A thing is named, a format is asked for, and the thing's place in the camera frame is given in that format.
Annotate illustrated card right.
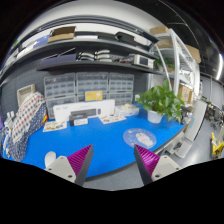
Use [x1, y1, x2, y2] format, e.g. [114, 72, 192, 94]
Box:
[100, 115, 125, 124]

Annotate yellow card sign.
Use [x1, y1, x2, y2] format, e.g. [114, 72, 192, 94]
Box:
[84, 90, 103, 102]

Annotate illustrated card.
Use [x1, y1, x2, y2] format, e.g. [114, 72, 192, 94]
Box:
[43, 121, 67, 132]
[100, 115, 125, 124]

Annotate yellow machine on floor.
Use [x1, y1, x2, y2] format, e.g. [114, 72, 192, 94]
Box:
[211, 127, 224, 159]

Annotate cardboard box top shelf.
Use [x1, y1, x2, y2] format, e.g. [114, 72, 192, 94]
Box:
[48, 26, 75, 43]

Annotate illustrated card left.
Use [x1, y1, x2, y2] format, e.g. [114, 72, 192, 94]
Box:
[43, 121, 67, 132]

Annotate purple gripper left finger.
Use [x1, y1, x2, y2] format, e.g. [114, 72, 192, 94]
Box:
[45, 145, 93, 186]

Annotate cardboard box on rack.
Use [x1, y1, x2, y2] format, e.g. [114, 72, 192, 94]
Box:
[178, 84, 193, 104]

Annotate white electronic device on shelf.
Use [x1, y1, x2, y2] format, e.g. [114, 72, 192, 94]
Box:
[133, 54, 154, 69]

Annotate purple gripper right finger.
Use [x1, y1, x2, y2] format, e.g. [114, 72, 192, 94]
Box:
[134, 145, 181, 185]

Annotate small black product box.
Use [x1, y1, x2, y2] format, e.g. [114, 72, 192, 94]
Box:
[69, 114, 88, 126]

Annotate long white keyboard box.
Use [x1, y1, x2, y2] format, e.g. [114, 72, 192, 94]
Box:
[53, 99, 115, 121]

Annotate clear plastic box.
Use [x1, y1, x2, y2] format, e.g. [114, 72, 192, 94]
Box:
[115, 104, 139, 117]

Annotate grey drawer organizer cabinets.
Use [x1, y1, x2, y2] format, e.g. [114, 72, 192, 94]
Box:
[44, 72, 134, 119]

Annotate white framed panel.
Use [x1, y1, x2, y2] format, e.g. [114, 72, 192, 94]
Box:
[17, 84, 36, 106]

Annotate patterned fabric bag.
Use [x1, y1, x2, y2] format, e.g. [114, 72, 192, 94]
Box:
[6, 92, 47, 162]

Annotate round blue mouse pad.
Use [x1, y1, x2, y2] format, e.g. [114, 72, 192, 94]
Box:
[123, 128, 157, 149]

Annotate green potted plant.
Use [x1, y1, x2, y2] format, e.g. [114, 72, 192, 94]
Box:
[137, 79, 184, 124]

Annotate white metal rack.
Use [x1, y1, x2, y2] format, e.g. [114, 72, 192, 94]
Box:
[154, 29, 200, 97]

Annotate grey wall shelf unit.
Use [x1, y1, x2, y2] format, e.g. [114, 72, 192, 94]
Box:
[0, 14, 161, 81]

